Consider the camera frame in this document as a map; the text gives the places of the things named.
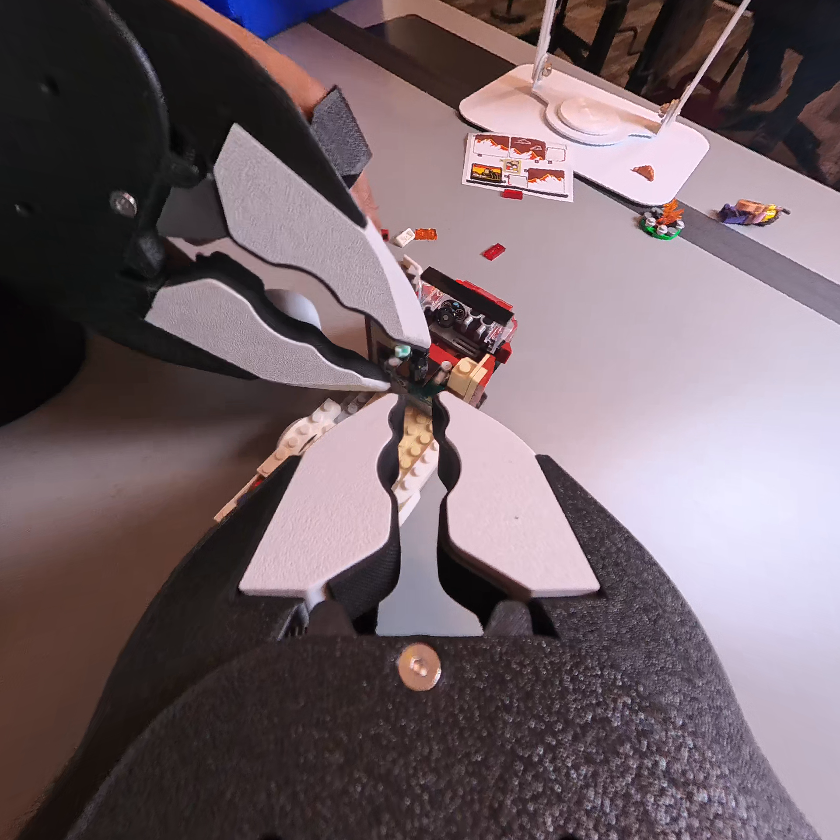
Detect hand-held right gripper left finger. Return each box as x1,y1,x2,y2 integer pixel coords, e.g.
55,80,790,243
238,392,403,635

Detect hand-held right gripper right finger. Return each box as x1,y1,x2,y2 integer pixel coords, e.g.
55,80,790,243
435,392,601,634

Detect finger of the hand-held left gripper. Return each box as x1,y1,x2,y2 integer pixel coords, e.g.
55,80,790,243
143,252,392,392
212,122,434,350

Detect tan white red brick vehicle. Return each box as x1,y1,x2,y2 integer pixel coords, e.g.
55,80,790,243
215,255,519,526

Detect grey desk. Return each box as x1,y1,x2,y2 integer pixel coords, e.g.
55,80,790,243
0,0,840,840

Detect person's left hand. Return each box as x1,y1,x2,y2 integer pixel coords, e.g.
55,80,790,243
215,12,383,232

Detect blue plastic storage bin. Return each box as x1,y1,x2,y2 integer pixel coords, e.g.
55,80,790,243
243,0,357,42

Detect printed sticker sheet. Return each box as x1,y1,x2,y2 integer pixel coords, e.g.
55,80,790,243
462,130,576,203

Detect white booklet stand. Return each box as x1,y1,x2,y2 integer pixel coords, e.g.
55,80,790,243
458,0,753,206

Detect brick campfire build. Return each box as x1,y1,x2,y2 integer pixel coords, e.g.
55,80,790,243
639,199,687,243

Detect purple brick minifigure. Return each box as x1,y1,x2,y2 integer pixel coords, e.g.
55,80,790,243
716,199,792,228

